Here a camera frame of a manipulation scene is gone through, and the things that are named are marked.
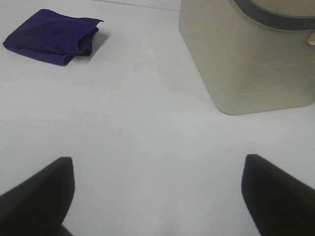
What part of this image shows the purple towel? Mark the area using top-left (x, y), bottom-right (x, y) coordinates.
top-left (2, 9), bottom-right (102, 66)

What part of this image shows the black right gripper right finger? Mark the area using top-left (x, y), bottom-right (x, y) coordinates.
top-left (241, 154), bottom-right (315, 236)

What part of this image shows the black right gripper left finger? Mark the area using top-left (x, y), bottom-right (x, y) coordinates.
top-left (0, 157), bottom-right (74, 236)

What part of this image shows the beige bin with grey rim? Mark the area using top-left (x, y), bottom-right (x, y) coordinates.
top-left (179, 0), bottom-right (315, 115)

